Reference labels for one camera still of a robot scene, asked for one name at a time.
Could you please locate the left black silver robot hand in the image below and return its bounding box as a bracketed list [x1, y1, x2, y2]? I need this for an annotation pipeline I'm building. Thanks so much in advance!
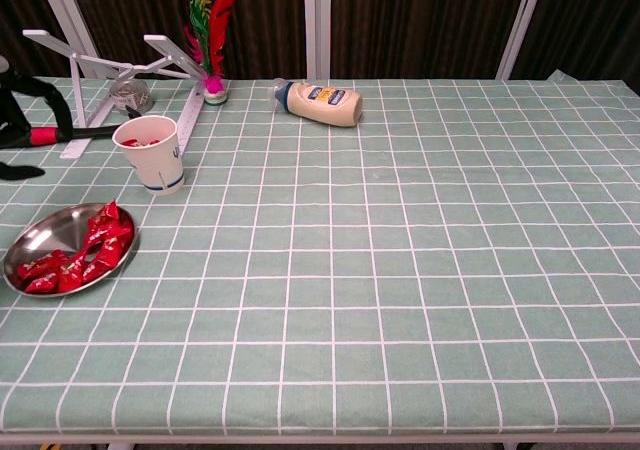
[0, 54, 75, 182]

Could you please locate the heap of red candies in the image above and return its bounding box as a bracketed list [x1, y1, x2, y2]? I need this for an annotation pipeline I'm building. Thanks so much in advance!
[17, 199, 135, 295]

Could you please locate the white paper cup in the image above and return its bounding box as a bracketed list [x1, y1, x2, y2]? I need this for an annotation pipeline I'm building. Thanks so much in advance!
[111, 114, 185, 196]

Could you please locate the red black claw hammer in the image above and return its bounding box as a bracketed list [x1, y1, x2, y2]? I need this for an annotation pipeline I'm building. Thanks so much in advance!
[27, 104, 145, 147]

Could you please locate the dark brown curtain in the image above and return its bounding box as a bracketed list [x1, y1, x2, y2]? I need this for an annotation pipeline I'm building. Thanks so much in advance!
[0, 0, 81, 84]
[329, 0, 531, 80]
[509, 0, 640, 94]
[64, 0, 309, 80]

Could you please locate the silver folding laptop stand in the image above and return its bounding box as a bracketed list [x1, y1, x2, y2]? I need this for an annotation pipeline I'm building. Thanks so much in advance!
[22, 28, 215, 160]

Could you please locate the round metal plate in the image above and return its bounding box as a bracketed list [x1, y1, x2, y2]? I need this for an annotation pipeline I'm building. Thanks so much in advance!
[3, 202, 139, 299]

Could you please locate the colourful feather shuttlecock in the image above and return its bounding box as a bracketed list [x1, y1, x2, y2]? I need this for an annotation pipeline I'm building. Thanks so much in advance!
[183, 0, 236, 106]

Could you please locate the mayonnaise squeeze bottle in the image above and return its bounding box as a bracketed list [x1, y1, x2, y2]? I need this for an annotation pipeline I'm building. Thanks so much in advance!
[272, 77, 364, 129]

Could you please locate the green checked tablecloth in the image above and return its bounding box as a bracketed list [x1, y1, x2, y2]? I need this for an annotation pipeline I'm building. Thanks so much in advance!
[0, 69, 640, 434]

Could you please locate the white partition post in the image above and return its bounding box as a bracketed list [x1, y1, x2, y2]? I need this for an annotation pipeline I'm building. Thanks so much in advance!
[495, 0, 549, 80]
[303, 0, 332, 79]
[32, 0, 99, 79]

